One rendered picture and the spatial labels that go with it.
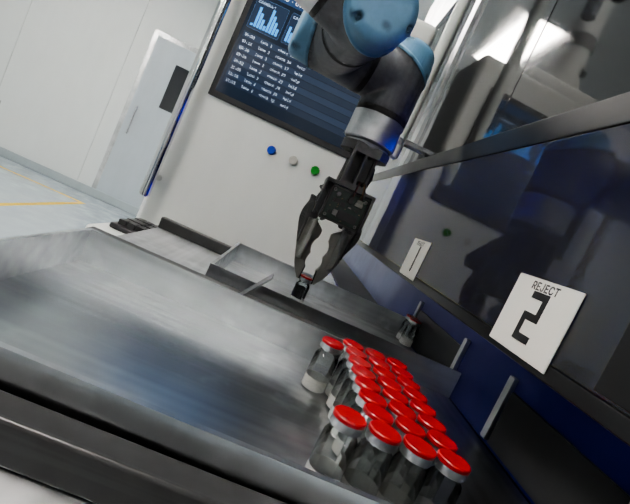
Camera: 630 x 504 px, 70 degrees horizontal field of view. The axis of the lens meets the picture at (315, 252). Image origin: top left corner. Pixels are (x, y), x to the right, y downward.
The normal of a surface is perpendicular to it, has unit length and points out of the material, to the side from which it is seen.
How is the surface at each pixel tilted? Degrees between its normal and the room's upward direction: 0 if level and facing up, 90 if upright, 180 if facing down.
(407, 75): 90
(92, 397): 90
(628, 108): 90
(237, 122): 90
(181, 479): 0
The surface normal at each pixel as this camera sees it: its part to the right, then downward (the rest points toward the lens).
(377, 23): 0.26, 0.19
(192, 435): 0.03, 0.11
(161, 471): 0.42, -0.90
